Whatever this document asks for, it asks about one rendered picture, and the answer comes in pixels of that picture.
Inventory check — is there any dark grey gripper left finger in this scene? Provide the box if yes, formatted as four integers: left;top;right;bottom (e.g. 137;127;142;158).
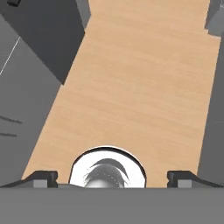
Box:
0;170;59;189

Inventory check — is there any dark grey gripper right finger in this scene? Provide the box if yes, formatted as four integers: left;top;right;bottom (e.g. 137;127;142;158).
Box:
166;170;224;189

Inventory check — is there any white round object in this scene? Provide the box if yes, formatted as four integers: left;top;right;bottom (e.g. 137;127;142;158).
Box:
67;145;148;189

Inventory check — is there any grey cupboard run, dark worktop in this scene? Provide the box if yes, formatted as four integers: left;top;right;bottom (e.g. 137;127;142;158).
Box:
0;0;92;187

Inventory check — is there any small black object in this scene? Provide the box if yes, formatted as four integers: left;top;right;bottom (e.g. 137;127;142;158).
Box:
6;0;22;7

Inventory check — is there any dark cupboard handle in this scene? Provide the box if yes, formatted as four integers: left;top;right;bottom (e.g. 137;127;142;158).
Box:
0;115;24;124
0;131;18;138

